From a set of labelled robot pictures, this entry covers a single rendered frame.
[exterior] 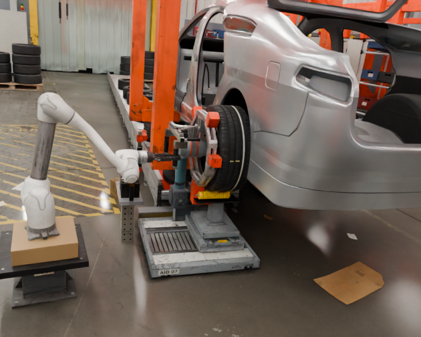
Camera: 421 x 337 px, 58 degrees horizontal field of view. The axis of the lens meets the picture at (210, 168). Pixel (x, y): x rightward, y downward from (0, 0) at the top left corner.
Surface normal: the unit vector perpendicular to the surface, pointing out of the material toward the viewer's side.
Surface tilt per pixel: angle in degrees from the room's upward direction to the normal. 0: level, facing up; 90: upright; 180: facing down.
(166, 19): 90
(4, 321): 0
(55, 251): 90
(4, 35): 90
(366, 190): 109
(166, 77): 90
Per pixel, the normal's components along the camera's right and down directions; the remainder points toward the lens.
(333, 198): 0.07, 0.55
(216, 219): 0.29, 0.33
